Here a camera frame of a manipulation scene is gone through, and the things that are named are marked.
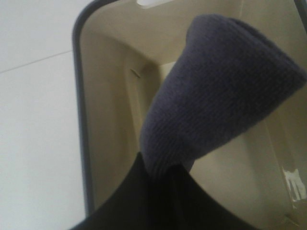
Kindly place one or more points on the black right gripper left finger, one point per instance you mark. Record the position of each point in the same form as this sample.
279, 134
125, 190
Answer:
137, 204

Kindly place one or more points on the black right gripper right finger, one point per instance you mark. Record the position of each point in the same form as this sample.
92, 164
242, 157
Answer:
193, 209

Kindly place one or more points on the dark grey towel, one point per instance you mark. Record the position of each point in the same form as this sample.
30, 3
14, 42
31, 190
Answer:
228, 77

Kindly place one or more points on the beige bin with grey rim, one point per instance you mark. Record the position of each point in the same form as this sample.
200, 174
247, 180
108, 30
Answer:
123, 50

